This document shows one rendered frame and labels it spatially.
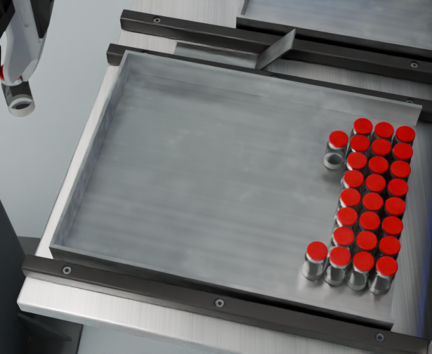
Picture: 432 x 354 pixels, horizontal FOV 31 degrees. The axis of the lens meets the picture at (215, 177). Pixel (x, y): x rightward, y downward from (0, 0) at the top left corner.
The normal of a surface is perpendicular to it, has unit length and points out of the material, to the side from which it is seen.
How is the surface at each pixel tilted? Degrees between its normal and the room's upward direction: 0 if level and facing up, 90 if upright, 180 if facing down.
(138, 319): 0
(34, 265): 0
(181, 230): 0
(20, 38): 88
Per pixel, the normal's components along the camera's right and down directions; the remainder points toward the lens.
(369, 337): 0.00, -0.53
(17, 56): 0.98, 0.15
